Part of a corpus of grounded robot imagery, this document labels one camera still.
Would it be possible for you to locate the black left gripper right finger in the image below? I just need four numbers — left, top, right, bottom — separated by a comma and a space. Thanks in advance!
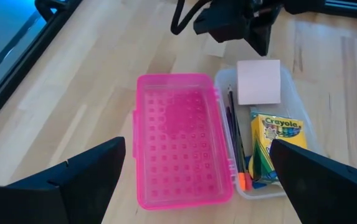
269, 139, 357, 224

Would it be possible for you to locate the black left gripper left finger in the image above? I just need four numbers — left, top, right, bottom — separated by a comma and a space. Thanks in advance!
0, 136, 126, 224

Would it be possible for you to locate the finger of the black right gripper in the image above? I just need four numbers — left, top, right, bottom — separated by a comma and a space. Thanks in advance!
249, 24, 272, 57
193, 6, 249, 44

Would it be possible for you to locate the pink sticky note pad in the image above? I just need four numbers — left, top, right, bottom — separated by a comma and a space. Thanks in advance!
236, 59, 282, 106

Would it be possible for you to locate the yellow Crayola crayon box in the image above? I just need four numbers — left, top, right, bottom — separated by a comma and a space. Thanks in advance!
250, 113, 308, 185

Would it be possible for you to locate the pink plastic box lid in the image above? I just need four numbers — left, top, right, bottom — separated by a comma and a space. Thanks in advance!
132, 73, 236, 211

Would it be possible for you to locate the clear plastic box base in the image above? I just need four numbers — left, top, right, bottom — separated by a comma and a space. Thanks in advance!
214, 63, 325, 200

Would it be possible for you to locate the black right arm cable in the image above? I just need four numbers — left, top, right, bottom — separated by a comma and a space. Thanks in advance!
170, 0, 212, 35

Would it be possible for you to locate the black aluminium table frame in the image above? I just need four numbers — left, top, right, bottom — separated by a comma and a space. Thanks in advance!
0, 0, 357, 138

